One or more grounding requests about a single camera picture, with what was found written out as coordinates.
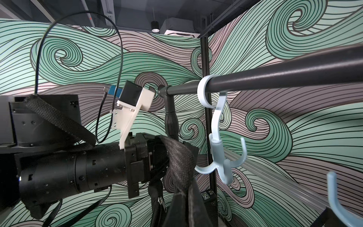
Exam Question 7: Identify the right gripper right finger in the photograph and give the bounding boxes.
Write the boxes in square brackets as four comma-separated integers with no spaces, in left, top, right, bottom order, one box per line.
[188,181,213,227]

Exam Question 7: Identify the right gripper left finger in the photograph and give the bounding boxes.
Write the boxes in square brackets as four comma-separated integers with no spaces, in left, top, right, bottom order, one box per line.
[163,190,189,227]

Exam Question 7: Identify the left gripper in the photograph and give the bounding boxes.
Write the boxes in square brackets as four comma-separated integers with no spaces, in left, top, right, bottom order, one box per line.
[124,132,199,199]

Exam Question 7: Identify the black round mat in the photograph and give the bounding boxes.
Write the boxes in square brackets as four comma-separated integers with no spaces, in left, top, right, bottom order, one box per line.
[19,95,212,227]

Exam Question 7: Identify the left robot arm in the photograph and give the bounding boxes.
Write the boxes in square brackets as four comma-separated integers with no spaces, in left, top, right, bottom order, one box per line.
[1,95,198,219]

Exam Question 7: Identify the light blue hook leftmost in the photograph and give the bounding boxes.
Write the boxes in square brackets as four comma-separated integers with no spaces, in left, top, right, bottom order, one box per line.
[195,75,248,184]

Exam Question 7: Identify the light blue hook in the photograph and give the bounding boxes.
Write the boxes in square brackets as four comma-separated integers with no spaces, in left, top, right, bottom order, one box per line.
[327,171,363,227]
[195,75,248,184]

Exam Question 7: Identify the black ceiling spotlight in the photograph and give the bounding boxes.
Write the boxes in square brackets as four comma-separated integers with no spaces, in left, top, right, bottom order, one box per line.
[151,20,160,33]

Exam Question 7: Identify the ceiling air conditioner unit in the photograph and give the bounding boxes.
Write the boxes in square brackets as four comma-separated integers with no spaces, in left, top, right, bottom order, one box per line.
[160,18,200,38]

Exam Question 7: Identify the black clothes rack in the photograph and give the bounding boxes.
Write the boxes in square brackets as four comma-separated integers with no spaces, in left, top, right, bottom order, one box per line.
[158,42,363,142]

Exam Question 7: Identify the black case on wall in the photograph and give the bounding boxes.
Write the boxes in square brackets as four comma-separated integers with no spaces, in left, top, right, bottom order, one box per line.
[201,189,216,203]

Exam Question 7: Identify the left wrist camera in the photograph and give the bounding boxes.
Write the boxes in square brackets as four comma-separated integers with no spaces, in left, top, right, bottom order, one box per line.
[111,81,155,149]

